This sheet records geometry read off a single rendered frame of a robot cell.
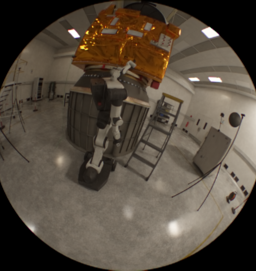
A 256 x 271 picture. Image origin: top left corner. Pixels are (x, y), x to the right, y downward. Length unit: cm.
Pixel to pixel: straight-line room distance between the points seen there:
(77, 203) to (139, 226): 86
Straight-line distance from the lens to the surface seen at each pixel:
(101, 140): 107
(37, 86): 847
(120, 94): 64
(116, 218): 126
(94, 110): 147
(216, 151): 313
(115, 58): 183
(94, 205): 127
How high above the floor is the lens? 123
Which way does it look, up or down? 25 degrees down
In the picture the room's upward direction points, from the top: 18 degrees clockwise
